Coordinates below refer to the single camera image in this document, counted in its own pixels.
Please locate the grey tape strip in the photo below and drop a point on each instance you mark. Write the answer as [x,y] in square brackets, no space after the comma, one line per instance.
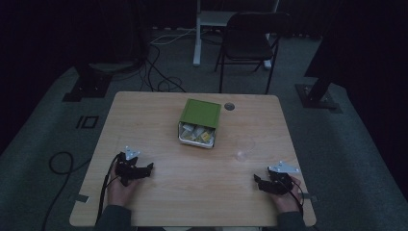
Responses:
[310,197]
[81,198]

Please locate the black stand base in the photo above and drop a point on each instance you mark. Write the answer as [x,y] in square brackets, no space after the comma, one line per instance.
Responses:
[89,86]

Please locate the pile of tea bags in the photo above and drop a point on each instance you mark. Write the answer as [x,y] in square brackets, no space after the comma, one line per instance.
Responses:
[197,134]

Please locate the clear glass cup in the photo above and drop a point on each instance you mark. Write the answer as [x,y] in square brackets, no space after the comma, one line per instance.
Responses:
[245,148]

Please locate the black folding chair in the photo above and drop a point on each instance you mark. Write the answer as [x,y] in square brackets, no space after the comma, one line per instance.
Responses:
[248,41]

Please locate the person's left hand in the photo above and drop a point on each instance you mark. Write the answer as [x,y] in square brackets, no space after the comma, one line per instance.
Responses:
[120,192]

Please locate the black stand with base plate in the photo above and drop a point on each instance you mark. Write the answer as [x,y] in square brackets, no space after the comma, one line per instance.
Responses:
[319,93]

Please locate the white desk frame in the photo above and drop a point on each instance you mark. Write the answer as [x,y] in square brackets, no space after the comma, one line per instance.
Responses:
[205,29]

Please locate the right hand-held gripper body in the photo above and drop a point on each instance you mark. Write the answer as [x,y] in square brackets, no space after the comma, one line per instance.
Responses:
[280,179]

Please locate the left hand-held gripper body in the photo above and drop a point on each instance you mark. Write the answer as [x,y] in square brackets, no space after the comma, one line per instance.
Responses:
[127,168]

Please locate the person's right hand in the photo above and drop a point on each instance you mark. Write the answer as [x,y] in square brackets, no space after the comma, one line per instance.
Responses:
[288,200]

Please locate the round table grommet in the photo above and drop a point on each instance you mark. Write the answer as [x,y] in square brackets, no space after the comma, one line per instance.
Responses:
[229,106]

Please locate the green box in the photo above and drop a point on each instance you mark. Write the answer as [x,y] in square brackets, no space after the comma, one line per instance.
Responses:
[201,120]

